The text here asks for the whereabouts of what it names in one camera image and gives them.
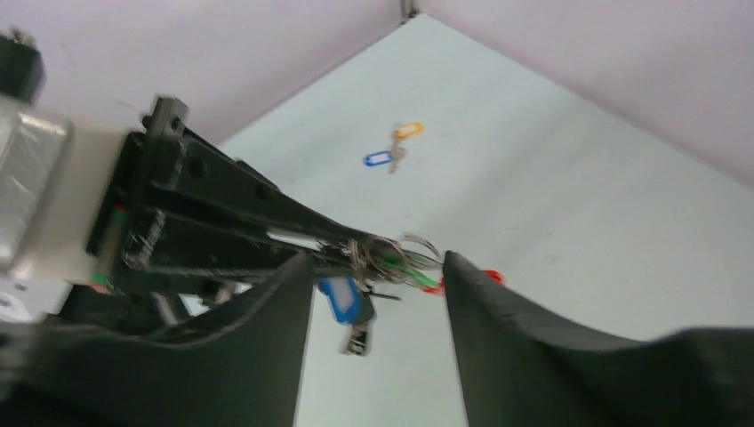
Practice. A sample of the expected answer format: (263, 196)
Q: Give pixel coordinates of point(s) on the key with yellow tag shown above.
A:
(400, 133)

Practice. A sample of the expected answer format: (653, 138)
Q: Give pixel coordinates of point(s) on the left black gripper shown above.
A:
(62, 222)

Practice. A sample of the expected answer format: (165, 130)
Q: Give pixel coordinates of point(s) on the key with green tag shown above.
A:
(412, 268)

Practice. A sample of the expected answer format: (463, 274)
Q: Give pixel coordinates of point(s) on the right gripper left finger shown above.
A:
(236, 365)

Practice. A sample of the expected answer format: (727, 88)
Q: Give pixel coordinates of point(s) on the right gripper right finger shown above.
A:
(520, 364)

